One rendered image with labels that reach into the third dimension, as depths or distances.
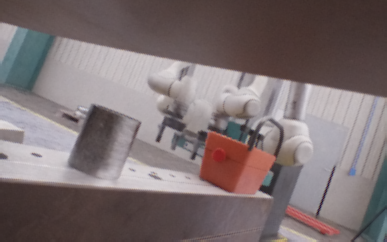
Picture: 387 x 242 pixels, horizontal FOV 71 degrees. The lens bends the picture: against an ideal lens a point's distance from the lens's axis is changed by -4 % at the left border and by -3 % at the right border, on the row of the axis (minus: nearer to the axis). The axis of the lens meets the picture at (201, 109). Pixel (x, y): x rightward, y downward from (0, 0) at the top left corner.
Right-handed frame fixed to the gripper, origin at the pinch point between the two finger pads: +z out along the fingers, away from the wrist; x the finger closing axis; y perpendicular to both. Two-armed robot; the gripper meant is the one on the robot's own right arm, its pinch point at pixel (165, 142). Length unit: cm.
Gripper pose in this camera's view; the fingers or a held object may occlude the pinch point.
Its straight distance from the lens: 153.8
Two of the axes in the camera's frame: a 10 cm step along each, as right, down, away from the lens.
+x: -7.1, -2.3, 6.7
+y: 6.0, 3.0, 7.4
